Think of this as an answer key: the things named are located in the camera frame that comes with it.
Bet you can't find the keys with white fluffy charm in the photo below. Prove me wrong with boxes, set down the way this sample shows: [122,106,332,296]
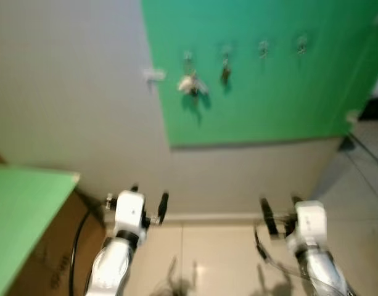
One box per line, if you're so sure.
[177,64,210,104]

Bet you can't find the white tape piece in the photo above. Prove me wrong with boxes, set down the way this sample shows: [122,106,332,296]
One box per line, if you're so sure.
[143,68,166,83]
[345,109,361,123]

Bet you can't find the brown cardboard box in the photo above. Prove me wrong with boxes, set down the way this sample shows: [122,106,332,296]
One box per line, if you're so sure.
[6,190,107,296]

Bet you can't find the green table sheet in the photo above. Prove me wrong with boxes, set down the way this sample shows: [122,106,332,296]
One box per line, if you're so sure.
[0,163,81,296]

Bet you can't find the black metal chair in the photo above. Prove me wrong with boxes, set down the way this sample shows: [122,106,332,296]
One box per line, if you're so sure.
[339,73,378,165]

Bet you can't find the dark key bunch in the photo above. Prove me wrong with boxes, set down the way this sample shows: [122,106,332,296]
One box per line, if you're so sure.
[220,58,233,86]

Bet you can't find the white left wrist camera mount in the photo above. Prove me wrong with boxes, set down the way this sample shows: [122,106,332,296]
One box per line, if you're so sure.
[114,191,146,232]

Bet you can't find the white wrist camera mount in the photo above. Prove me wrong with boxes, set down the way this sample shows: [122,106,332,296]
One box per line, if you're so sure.
[295,200,329,246]
[114,191,146,232]

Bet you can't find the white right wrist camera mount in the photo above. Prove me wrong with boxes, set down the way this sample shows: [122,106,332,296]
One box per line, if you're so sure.
[295,200,329,246]

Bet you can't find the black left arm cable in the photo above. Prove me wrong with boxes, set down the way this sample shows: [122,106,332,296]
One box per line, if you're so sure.
[69,207,107,296]

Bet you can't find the green wall board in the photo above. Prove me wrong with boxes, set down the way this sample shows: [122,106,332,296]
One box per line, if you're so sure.
[141,0,378,149]

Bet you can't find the small metal wall hook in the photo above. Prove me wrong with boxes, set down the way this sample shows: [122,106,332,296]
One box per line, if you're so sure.
[296,35,308,55]
[258,40,270,59]

